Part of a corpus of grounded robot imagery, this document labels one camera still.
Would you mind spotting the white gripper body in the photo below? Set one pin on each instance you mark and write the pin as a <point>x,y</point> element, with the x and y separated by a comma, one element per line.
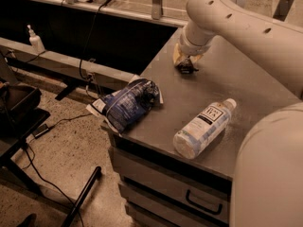
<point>192,50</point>

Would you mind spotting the black rxbar chocolate bar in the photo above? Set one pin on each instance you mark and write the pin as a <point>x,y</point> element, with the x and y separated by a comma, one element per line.
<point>186,66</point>

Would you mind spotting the blue plastic water bottle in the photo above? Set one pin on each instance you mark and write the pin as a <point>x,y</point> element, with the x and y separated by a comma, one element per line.
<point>196,135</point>

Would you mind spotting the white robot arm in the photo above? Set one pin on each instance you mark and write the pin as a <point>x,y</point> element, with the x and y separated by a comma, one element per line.
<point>267,188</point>

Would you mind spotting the white pump dispenser bottle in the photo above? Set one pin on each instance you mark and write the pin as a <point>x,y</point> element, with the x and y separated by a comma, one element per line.
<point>35,41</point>

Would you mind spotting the blue chip bag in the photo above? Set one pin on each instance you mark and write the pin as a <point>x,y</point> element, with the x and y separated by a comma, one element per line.
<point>123,107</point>

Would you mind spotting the grey drawer cabinet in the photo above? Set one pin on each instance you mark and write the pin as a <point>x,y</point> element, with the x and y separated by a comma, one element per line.
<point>168,189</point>

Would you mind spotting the black metal leg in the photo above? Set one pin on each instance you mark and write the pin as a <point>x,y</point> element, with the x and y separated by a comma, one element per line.
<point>75,210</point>

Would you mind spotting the black power adapter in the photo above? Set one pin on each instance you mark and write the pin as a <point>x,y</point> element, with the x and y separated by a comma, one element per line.
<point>40,131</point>

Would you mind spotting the grey metal post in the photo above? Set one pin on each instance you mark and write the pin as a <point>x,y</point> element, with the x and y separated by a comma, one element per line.
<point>156,9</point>

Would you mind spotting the grey metal rail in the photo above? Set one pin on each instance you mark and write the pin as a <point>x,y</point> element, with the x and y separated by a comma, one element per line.
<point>102,75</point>

